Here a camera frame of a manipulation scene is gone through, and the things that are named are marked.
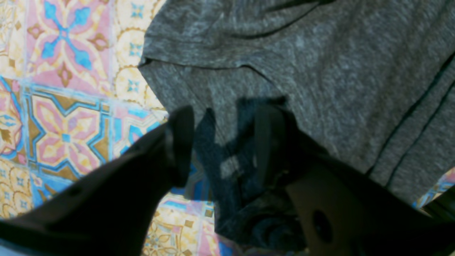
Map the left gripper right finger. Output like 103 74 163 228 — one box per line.
255 105 454 256

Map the grey t-shirt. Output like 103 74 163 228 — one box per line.
138 0 455 251

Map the patterned tablecloth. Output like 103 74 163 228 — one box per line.
1 0 454 256

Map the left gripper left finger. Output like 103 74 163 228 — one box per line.
0 106 194 256

